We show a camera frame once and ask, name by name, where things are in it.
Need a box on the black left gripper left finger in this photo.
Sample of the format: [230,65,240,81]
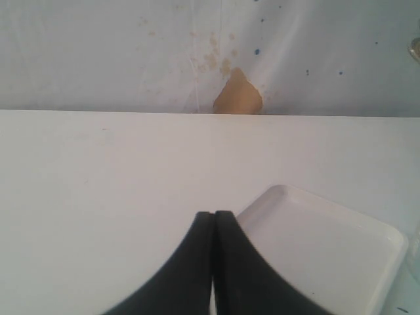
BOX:
[106,212,215,315]

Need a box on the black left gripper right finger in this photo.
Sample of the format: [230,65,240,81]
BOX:
[213,211,315,314]

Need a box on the white rectangular tray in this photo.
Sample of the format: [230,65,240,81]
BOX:
[237,185,408,314]

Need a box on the translucent plastic cup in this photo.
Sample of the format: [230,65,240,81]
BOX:
[406,225,420,283]

